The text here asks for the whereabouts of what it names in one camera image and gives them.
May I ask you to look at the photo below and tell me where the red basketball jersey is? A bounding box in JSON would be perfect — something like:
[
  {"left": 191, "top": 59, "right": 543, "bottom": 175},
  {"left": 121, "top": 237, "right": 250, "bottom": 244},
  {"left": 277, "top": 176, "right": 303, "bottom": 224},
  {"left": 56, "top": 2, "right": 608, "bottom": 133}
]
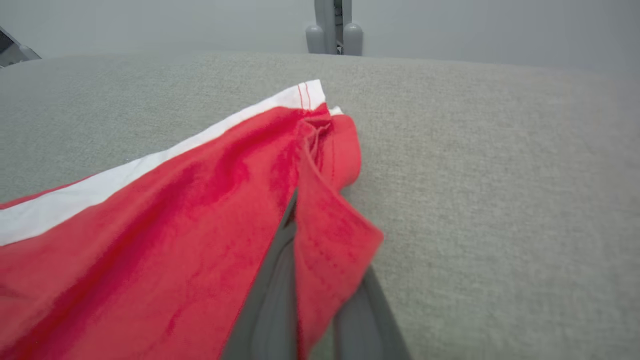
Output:
[{"left": 0, "top": 80, "right": 385, "bottom": 360}]

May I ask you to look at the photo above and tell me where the grey partition post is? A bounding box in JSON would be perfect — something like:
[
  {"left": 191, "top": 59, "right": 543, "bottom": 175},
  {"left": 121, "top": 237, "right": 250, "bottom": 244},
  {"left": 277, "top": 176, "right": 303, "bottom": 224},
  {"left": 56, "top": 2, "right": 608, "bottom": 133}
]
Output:
[{"left": 306, "top": 0, "right": 363, "bottom": 56}]

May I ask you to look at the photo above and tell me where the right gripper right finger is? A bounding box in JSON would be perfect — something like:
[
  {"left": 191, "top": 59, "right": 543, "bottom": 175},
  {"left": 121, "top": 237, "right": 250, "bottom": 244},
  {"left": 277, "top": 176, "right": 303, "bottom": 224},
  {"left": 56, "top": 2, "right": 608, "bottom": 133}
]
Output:
[{"left": 332, "top": 267, "right": 411, "bottom": 360}]

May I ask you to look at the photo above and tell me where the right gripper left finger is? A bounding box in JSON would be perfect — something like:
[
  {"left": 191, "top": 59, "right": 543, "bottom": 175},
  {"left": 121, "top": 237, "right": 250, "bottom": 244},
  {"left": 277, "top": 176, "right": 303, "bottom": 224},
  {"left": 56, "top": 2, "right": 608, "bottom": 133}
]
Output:
[{"left": 222, "top": 190, "right": 301, "bottom": 360}]

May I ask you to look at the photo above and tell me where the grey metal rail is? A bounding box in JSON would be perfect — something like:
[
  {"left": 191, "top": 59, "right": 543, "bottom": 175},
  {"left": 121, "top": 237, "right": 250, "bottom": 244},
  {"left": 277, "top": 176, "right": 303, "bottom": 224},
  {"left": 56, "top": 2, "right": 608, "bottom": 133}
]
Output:
[{"left": 0, "top": 26, "right": 42, "bottom": 68}]

